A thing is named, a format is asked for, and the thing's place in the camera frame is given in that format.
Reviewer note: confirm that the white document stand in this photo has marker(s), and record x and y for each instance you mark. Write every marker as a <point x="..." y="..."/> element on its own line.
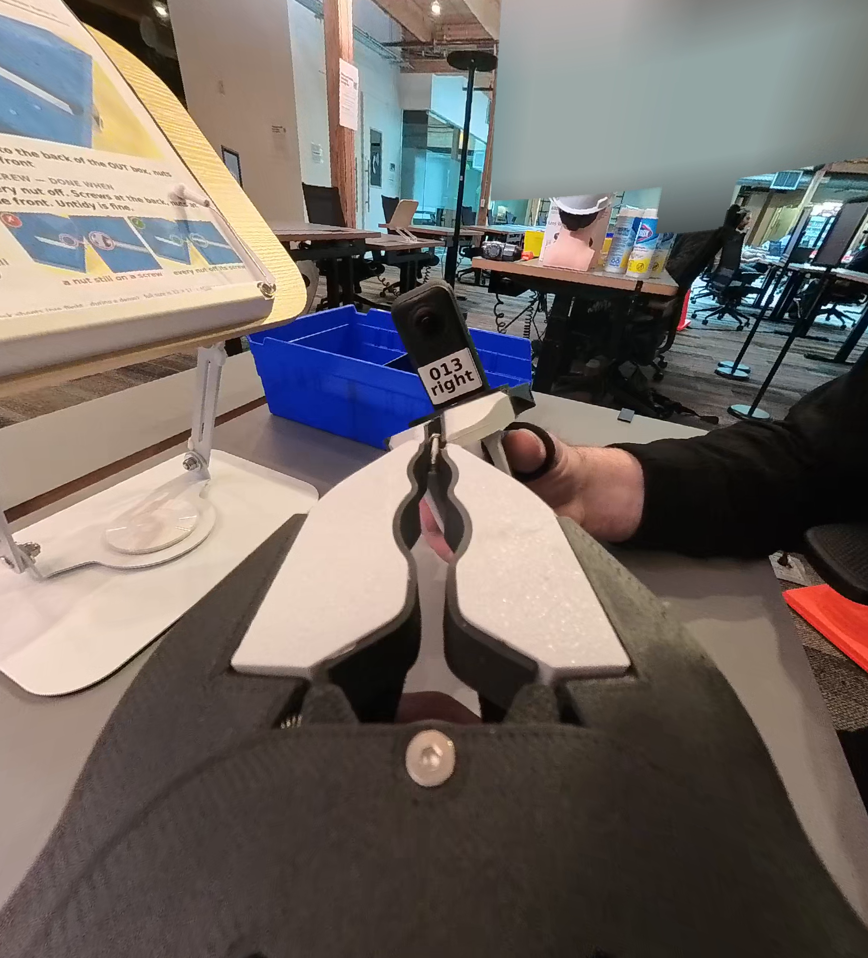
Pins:
<point x="67" y="629"/>

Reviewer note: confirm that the orange floor marker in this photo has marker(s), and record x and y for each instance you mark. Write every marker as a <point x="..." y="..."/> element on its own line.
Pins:
<point x="845" y="629"/>

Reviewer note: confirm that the wipes canister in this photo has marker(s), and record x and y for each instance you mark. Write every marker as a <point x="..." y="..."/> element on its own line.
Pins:
<point x="619" y="247"/>
<point x="643" y="251"/>
<point x="666" y="258"/>

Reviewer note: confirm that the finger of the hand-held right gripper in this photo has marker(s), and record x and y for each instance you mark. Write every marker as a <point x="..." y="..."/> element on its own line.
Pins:
<point x="419" y="436"/>
<point x="479" y="420"/>

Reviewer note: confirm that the person's right forearm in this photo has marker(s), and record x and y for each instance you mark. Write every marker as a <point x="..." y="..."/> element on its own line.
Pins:
<point x="763" y="486"/>

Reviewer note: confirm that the orange traffic cone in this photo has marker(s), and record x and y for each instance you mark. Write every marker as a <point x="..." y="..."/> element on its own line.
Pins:
<point x="683" y="314"/>

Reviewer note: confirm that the black floor lamp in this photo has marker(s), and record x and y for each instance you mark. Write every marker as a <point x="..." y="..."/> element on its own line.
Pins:
<point x="473" y="60"/>

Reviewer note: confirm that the silver bolt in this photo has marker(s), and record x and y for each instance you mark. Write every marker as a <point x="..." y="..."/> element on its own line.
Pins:
<point x="434" y="447"/>

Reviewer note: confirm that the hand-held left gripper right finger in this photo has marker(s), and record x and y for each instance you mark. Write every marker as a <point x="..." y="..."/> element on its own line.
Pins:
<point x="539" y="584"/>

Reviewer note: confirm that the wooden tablet stand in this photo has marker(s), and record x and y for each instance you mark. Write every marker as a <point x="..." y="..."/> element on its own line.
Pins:
<point x="404" y="213"/>

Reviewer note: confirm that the printed instruction sheet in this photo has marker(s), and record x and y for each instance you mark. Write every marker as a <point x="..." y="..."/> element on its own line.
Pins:
<point x="67" y="187"/>

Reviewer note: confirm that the black mesh office chair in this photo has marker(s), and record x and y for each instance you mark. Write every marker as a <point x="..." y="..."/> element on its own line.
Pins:
<point x="726" y="277"/>

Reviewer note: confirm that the wooden desk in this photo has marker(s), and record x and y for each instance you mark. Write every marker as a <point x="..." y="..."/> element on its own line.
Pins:
<point x="524" y="268"/>

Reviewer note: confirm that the paper poster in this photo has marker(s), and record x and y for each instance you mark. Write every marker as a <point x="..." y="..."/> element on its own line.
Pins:
<point x="349" y="93"/>

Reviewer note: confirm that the yellow bin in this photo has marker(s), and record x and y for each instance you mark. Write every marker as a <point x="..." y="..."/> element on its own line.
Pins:
<point x="535" y="241"/>

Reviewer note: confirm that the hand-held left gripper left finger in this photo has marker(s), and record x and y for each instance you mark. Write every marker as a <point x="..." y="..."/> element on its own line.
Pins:
<point x="329" y="584"/>

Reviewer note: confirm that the blue plastic bin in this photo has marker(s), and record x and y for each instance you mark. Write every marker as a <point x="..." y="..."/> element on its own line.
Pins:
<point x="314" y="397"/>

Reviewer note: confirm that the black radio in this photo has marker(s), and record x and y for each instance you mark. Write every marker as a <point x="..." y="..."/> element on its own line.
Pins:
<point x="501" y="251"/>

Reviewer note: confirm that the person's right hand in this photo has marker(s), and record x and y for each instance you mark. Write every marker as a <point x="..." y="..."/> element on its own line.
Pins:
<point x="591" y="486"/>

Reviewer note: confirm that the black stanchion post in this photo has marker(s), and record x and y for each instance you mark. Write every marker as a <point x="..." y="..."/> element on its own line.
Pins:
<point x="750" y="411"/>
<point x="733" y="370"/>

